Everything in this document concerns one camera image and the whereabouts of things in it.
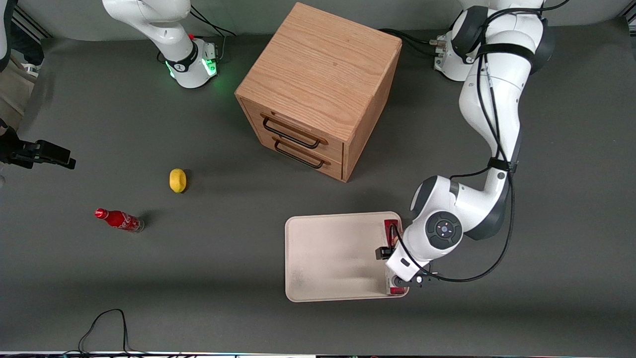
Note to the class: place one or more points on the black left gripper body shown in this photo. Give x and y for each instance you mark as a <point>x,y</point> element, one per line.
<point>384,252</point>

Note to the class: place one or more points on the dark trouser leg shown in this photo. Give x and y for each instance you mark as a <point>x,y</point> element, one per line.
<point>27,44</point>

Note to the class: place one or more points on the red cola bottle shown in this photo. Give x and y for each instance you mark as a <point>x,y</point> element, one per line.
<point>119,219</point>

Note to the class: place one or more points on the red cookie box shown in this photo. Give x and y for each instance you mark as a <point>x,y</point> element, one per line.
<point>389,231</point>

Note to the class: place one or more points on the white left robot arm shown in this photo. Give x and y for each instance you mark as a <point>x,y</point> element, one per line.
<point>492,99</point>

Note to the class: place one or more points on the yellow lemon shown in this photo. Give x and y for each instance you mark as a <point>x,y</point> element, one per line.
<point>177,180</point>

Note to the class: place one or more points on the oak wooden drawer cabinet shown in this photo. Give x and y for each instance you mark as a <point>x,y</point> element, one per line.
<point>323,64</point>

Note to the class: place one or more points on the beige plastic tray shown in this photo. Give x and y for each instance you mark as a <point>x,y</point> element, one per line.
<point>338,258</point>

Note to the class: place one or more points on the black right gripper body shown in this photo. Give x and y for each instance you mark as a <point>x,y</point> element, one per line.
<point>22,150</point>

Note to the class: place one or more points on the beige cloth bag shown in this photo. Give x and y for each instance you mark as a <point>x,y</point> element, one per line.
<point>12,94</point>

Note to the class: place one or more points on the wooden drawer front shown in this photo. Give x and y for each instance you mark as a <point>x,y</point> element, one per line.
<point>333,166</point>
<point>328,144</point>

